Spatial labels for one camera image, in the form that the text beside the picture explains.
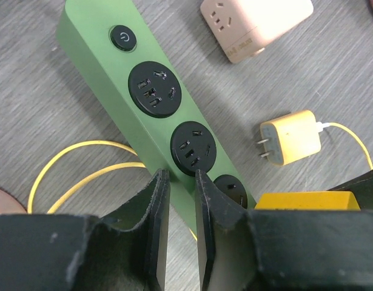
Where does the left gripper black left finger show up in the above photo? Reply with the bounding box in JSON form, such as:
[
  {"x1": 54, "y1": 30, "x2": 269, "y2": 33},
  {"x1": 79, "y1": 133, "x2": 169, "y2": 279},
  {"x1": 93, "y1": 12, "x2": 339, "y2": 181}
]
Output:
[{"x1": 0, "y1": 170, "x2": 170, "y2": 290}]

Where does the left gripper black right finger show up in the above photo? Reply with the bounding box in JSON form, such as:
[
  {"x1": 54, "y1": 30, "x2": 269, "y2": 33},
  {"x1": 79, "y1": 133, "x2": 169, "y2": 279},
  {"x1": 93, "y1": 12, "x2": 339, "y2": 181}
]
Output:
[{"x1": 195, "y1": 170, "x2": 373, "y2": 290}]

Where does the yellow cube socket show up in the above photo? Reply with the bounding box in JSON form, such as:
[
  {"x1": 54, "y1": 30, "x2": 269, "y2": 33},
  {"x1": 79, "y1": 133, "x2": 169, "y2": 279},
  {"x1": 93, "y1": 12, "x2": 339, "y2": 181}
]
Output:
[{"x1": 255, "y1": 191, "x2": 360, "y2": 210}]

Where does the yellow charger plug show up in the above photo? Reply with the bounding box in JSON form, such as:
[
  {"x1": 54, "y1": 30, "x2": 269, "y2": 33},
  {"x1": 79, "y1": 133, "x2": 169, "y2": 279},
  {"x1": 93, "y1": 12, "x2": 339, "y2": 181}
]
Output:
[{"x1": 257, "y1": 110, "x2": 321, "y2": 166}]

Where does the green power strip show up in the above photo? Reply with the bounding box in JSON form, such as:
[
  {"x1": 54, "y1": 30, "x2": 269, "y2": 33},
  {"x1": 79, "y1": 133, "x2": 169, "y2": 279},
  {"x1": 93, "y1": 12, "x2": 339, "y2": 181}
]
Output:
[{"x1": 56, "y1": 1, "x2": 255, "y2": 230}]

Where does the pink cube socket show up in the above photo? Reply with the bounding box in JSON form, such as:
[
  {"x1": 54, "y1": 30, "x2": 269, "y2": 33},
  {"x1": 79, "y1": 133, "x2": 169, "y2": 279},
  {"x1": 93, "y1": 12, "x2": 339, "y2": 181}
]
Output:
[{"x1": 200, "y1": 0, "x2": 314, "y2": 64}]

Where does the round pink power socket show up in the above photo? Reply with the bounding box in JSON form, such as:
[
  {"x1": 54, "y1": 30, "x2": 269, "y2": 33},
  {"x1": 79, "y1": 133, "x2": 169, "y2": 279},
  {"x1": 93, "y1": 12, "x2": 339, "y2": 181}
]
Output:
[{"x1": 0, "y1": 189, "x2": 27, "y2": 214}]

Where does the yellow charging cable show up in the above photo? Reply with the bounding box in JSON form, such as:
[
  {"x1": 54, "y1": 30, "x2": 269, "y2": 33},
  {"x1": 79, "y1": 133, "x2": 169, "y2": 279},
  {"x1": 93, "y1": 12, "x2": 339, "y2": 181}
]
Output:
[{"x1": 27, "y1": 122, "x2": 373, "y2": 242}]

